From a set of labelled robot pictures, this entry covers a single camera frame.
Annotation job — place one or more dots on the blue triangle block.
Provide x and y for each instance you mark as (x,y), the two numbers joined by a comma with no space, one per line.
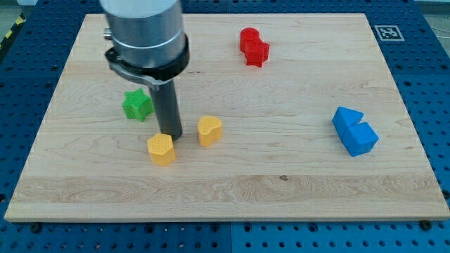
(344,118)

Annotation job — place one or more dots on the red cylinder block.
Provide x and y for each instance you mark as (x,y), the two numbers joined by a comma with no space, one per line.
(247,34)

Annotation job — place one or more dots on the white fiducial marker tag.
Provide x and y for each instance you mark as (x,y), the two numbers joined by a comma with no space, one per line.
(389,33)

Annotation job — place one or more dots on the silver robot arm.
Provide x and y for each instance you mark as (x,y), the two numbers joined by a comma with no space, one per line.
(149,47)

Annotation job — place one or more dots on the yellow heart block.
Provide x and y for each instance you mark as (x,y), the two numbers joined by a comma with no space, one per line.
(210,129)

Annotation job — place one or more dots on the blue cube block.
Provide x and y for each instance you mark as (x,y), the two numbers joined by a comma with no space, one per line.
(359,139)

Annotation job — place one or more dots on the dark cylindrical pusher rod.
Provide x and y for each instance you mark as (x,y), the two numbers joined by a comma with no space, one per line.
(166,109)

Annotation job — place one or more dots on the wooden board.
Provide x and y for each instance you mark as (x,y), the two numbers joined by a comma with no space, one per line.
(279,158)

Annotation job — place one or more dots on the yellow hexagon block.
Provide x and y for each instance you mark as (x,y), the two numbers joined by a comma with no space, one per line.
(161,149)

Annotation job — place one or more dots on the green star block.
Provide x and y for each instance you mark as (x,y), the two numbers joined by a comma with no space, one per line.
(137,105)

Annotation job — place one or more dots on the red star block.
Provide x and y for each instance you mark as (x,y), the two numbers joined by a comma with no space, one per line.
(256,52)

